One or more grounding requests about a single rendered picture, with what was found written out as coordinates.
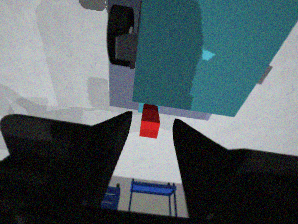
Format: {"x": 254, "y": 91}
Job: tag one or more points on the red-headed stop pin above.
{"x": 150, "y": 121}

